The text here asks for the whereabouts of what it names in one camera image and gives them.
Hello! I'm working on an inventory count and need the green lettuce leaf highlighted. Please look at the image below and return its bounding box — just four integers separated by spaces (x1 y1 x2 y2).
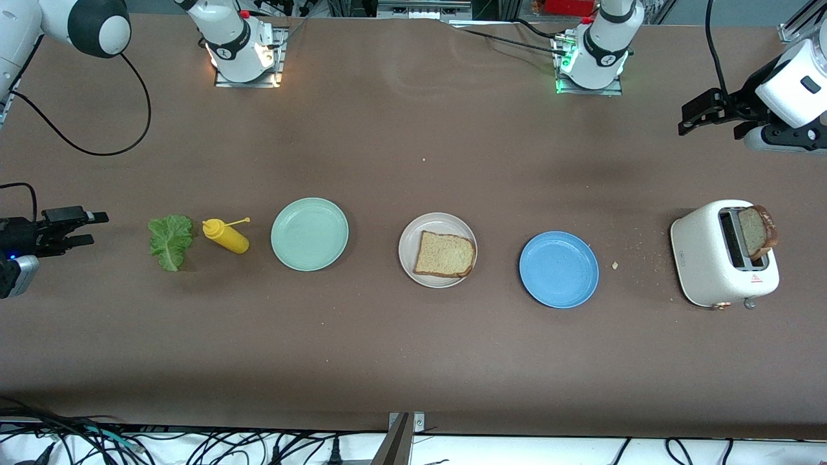
148 214 194 273

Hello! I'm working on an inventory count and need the yellow squeeze bottle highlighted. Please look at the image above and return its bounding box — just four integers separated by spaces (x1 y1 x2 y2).
202 217 251 255

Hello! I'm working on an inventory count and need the light bread slice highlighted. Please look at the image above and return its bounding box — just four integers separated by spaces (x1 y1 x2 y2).
413 231 477 279

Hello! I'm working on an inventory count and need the blue plate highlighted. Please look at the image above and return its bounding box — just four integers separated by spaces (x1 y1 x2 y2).
519 231 600 309

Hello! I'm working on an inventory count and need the mint green plate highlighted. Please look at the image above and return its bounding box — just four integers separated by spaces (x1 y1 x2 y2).
270 197 350 272

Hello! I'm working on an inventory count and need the beige plate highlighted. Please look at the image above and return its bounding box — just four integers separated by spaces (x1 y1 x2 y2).
398 212 479 289

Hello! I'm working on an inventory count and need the aluminium profile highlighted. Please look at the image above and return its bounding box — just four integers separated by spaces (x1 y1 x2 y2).
778 0 816 45

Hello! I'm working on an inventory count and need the dark crust bread slice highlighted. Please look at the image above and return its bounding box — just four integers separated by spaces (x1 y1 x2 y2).
737 205 779 261

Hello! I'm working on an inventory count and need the white toaster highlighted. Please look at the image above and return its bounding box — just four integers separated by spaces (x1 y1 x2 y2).
670 199 780 309

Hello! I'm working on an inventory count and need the red box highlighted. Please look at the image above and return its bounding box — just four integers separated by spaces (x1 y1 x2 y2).
545 0 599 17

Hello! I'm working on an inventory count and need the grey metal bar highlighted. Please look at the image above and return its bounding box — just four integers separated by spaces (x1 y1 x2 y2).
370 413 412 465

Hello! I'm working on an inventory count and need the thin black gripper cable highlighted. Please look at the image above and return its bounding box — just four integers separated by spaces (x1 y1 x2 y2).
0 182 39 224

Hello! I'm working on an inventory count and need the long black right arm cable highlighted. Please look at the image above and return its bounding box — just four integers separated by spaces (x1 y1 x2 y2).
12 52 153 158

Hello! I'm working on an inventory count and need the long black arm cable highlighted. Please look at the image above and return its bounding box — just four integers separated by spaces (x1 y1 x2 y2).
12 52 153 158
705 0 732 96

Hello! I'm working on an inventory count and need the long black left arm cable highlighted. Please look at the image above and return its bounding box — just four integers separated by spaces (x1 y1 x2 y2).
705 0 732 96

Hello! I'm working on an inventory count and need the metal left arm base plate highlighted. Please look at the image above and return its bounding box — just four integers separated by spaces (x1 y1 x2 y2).
554 32 625 97

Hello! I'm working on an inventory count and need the black base cable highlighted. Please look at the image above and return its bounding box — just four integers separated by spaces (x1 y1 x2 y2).
452 26 569 56
514 18 560 38

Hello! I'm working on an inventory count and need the teal cable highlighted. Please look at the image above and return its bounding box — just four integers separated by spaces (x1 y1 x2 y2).
81 425 140 451

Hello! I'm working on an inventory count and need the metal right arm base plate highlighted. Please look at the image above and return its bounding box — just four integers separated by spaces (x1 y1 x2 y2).
213 26 288 88

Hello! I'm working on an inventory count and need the aluminium frame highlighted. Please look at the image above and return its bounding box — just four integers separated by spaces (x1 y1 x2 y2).
377 0 473 21

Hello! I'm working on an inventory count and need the metal table edge bracket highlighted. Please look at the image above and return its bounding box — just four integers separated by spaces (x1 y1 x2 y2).
388 412 426 433

